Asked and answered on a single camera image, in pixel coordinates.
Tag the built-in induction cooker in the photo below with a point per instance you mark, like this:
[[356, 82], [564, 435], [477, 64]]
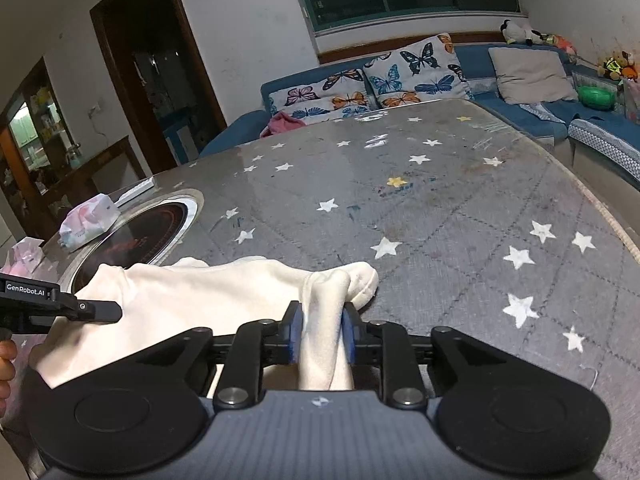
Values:
[[150, 230]]

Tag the black and white plush toy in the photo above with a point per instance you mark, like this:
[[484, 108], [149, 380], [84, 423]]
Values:
[[520, 32]]

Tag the large butterfly print pillow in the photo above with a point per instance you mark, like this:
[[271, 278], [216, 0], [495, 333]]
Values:
[[415, 70]]

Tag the dark wooden side table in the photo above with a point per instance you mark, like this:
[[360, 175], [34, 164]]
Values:
[[100, 170]]

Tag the yellow and black plush toy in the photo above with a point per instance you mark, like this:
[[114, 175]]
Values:
[[617, 66]]

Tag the blue sofa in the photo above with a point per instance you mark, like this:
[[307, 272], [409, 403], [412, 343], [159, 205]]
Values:
[[479, 67]]

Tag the pink cloth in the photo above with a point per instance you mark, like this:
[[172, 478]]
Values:
[[282, 125]]

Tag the green bowl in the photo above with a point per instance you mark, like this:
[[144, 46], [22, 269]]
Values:
[[595, 97]]

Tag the grey cushion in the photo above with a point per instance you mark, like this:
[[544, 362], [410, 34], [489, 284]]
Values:
[[532, 75]]

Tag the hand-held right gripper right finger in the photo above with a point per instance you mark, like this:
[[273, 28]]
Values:
[[348, 337]]

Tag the blue patterned sofa cover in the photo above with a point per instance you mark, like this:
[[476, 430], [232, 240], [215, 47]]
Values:
[[605, 145]]

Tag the small blue table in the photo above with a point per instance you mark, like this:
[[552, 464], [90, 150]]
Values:
[[175, 130]]

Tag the wooden display cabinet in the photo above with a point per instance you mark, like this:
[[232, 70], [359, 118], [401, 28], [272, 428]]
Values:
[[30, 130]]

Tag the cream garment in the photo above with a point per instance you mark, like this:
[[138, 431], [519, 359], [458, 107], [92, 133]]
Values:
[[200, 290]]

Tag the small butterfly print pillow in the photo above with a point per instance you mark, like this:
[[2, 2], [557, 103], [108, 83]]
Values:
[[320, 97]]

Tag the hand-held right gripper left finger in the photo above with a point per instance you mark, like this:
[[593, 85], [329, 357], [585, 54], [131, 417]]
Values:
[[295, 332]]

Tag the white and pink tissue pack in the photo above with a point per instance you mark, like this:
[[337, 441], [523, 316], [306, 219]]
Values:
[[87, 222]]

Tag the white flat box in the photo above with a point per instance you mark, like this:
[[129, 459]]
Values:
[[134, 192]]

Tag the grey star-patterned table mat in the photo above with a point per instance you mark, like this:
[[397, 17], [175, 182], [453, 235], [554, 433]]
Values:
[[450, 210]]

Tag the dark wooden door frame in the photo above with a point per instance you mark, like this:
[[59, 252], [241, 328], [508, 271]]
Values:
[[107, 60]]

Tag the person's left hand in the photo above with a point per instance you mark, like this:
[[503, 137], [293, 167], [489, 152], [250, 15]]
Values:
[[6, 370]]

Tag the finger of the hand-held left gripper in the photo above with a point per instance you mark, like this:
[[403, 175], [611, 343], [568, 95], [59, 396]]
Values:
[[100, 312]]

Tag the orange plush toy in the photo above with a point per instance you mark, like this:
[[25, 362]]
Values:
[[561, 44]]

